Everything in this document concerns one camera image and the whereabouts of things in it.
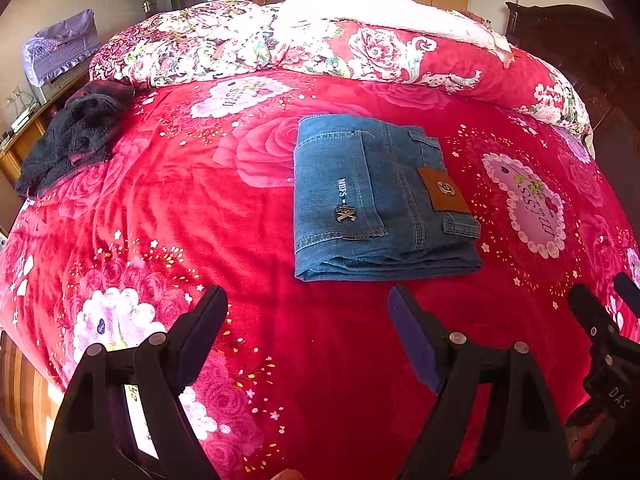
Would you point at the wooden cabinet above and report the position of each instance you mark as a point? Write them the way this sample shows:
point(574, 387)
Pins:
point(25, 147)

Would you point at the blue denim pants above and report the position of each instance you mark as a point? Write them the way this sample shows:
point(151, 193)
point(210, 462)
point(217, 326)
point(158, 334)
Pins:
point(350, 185)

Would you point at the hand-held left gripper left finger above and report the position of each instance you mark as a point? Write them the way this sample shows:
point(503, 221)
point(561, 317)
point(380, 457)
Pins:
point(200, 345)

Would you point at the floral quilt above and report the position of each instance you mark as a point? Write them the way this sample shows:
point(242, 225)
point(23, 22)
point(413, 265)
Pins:
point(380, 50)

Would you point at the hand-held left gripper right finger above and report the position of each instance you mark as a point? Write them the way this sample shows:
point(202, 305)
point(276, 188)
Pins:
point(415, 340)

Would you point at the dark fleece garment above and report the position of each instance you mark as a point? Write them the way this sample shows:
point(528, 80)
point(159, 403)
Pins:
point(75, 135)

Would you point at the white fleece blanket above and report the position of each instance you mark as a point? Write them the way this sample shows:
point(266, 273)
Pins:
point(380, 5)

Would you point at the purple fabric appliance cover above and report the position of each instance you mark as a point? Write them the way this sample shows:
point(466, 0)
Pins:
point(60, 50)

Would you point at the person's left hand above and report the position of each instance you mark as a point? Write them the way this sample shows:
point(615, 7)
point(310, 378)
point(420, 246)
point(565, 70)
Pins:
point(287, 475)

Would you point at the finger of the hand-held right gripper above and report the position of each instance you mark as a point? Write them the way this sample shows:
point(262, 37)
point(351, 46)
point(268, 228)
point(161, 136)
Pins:
point(592, 317)
point(629, 292)

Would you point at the red rose printed blanket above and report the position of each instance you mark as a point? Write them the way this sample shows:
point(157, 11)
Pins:
point(200, 210)

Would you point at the dark wooden headboard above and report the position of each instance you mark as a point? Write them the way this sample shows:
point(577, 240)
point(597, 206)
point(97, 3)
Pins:
point(575, 45)

